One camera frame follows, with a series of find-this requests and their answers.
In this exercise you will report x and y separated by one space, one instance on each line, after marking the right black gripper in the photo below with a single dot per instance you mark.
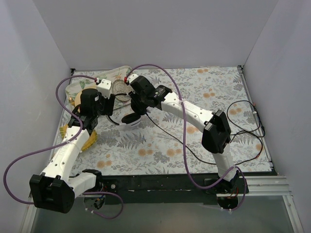
137 107

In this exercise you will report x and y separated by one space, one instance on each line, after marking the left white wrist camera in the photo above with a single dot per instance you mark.
104 86

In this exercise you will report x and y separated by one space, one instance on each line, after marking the white black headphones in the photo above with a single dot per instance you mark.
129 121

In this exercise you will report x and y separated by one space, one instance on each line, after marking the floral table mat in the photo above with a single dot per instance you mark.
163 144

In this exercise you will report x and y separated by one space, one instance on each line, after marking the aluminium frame rail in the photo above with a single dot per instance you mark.
257 185

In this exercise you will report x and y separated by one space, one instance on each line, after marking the yellow woven bamboo basket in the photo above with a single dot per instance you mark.
90 142

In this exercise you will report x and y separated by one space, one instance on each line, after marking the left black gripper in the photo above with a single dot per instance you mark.
110 104

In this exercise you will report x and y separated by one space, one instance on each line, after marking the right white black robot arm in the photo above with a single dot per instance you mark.
214 126

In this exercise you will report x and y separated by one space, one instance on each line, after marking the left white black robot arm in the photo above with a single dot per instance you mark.
54 189

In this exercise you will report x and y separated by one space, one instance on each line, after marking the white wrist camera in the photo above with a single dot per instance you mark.
104 86
129 79

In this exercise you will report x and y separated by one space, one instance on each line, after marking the speckled grey oval plate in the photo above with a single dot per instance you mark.
121 90

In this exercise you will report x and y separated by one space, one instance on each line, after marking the floral rectangular tray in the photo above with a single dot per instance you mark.
76 84

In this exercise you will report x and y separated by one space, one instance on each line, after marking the beige bird oval plate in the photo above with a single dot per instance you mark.
77 99

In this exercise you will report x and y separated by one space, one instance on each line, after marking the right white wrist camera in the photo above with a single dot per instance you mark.
129 79

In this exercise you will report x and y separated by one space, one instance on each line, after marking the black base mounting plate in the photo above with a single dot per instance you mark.
176 188

